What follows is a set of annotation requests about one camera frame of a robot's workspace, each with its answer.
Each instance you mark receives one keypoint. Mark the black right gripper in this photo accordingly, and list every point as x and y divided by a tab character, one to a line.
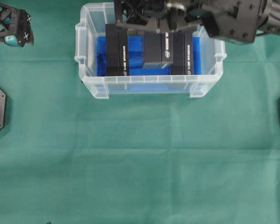
235	21

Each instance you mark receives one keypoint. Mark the clear plastic storage case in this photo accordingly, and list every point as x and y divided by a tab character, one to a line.
91	58

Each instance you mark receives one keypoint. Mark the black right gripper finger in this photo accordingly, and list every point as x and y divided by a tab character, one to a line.
131	14

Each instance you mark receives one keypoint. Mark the blue cloth in case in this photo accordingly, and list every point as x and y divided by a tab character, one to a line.
135	53

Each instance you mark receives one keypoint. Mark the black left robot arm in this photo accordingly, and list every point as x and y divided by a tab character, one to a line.
5	13

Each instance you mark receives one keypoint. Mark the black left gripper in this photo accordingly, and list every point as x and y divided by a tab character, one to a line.
20	27

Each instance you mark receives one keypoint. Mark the black realsense box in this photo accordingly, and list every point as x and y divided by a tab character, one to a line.
117	51
158	50
183	62

